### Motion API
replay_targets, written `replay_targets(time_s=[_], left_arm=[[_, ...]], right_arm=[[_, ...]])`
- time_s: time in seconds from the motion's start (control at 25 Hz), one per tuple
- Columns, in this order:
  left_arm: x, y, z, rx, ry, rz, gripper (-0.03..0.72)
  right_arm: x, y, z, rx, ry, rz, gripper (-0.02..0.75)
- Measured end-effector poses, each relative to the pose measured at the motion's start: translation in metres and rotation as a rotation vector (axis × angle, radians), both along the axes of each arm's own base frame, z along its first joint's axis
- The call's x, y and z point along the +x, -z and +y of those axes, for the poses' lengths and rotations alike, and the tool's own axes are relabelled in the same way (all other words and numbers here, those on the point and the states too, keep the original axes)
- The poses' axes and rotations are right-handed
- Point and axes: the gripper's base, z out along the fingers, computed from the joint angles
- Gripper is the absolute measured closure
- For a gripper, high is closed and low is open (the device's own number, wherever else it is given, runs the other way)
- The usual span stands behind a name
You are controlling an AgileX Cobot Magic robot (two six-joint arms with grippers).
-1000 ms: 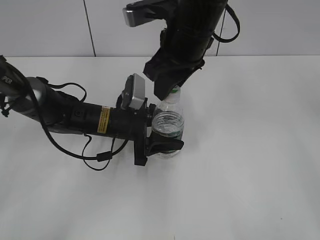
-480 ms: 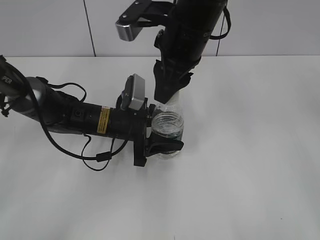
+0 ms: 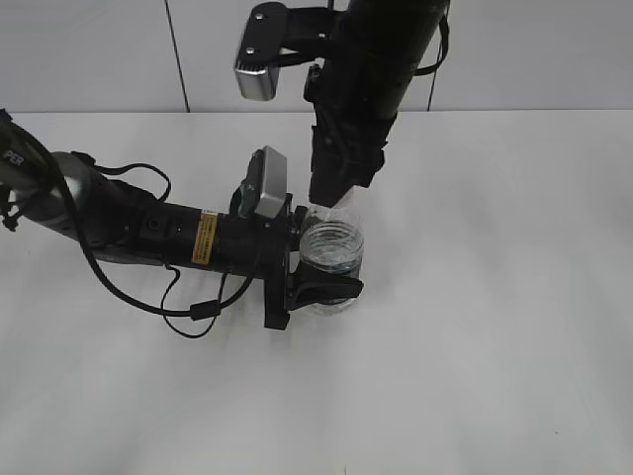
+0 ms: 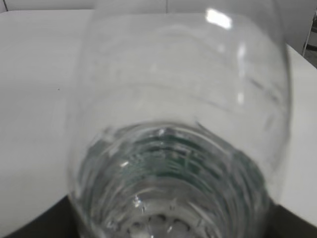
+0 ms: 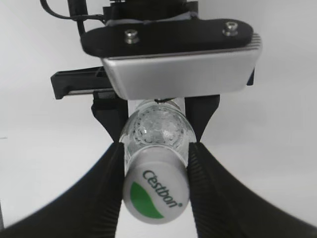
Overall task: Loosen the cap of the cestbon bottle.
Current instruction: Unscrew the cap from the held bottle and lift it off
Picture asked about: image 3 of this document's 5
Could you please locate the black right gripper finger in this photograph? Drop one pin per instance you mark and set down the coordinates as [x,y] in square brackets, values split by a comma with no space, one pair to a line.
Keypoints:
[329,183]

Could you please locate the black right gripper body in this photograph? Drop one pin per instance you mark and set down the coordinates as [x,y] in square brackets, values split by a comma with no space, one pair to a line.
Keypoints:
[350,150]

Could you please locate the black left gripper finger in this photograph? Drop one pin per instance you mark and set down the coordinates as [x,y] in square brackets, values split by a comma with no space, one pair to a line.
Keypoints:
[303,219]
[317,287]

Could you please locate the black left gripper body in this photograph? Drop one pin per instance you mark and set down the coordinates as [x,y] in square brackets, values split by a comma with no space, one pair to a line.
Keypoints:
[258,248]

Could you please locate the clear Cestbon water bottle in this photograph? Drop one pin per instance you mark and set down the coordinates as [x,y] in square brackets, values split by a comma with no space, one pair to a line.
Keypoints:
[332,239]

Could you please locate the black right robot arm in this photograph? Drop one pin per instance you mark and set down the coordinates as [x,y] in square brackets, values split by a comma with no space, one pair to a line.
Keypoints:
[377,49]

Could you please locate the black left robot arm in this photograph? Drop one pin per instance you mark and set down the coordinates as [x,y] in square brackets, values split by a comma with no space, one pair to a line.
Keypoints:
[114,221]

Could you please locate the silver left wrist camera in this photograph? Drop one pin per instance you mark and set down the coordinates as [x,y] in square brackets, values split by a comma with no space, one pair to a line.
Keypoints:
[264,188]

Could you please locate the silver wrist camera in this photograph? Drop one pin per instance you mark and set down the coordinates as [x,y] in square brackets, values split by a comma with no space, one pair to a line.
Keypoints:
[264,188]
[276,36]

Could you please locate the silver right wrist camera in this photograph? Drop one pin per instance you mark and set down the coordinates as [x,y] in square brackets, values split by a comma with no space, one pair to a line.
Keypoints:
[276,36]

